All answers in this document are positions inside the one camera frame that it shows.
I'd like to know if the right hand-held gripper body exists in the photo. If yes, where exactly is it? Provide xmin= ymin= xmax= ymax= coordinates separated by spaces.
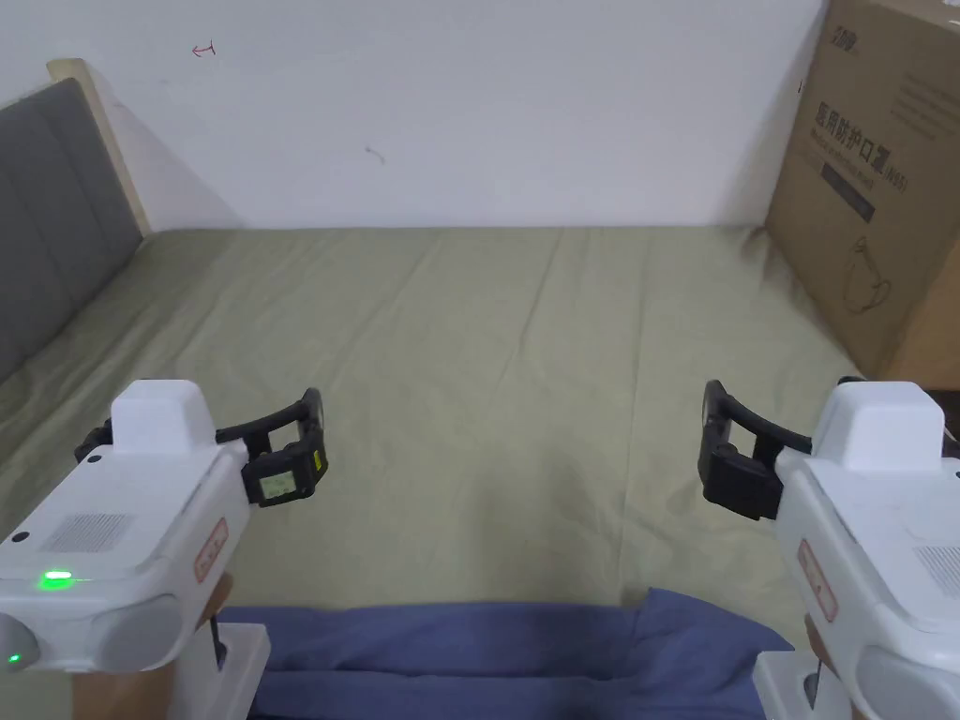
xmin=753 ymin=378 xmax=960 ymax=720

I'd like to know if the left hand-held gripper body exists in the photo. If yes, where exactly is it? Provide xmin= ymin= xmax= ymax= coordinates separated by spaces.
xmin=0 ymin=380 xmax=271 ymax=720

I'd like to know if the person's right hand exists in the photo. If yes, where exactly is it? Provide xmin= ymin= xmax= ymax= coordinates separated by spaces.
xmin=802 ymin=614 xmax=856 ymax=720

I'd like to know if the person's left hand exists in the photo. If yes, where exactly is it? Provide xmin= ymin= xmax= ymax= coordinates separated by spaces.
xmin=70 ymin=573 xmax=233 ymax=720

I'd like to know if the bed with pale green sheet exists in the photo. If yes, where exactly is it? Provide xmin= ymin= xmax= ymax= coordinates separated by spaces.
xmin=0 ymin=224 xmax=871 ymax=653

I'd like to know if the large brown carton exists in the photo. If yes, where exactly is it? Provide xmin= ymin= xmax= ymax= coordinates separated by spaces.
xmin=763 ymin=0 xmax=960 ymax=393

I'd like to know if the dark blue garment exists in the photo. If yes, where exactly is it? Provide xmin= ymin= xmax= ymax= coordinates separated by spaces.
xmin=216 ymin=587 xmax=796 ymax=720

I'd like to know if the grey padded headboard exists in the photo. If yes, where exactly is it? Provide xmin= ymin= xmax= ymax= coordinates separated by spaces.
xmin=0 ymin=59 xmax=155 ymax=385

